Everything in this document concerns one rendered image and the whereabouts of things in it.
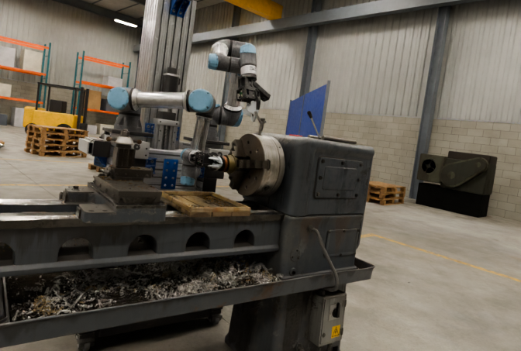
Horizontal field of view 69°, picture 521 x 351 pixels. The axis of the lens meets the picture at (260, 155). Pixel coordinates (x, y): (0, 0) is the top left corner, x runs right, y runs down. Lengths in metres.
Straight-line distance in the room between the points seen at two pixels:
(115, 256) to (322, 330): 1.17
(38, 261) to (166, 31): 1.55
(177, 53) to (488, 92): 10.25
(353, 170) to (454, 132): 9.91
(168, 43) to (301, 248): 1.46
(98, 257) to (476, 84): 11.32
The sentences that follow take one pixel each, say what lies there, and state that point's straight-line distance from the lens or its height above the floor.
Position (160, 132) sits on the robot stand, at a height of 1.17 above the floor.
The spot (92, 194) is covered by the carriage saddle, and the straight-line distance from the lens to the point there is 1.72.
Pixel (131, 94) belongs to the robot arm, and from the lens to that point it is 2.06.
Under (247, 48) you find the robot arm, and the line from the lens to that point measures 1.81.
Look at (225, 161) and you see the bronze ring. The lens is 1.79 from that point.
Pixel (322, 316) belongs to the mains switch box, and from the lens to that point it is 2.16.
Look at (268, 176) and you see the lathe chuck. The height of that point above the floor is 1.05.
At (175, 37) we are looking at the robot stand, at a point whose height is 1.77.
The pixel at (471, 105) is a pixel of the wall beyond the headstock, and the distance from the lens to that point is 11.98.
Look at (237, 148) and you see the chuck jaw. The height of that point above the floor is 1.15.
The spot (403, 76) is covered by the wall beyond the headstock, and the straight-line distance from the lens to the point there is 12.90.
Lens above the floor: 1.23
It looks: 3 degrees down
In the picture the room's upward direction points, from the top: 8 degrees clockwise
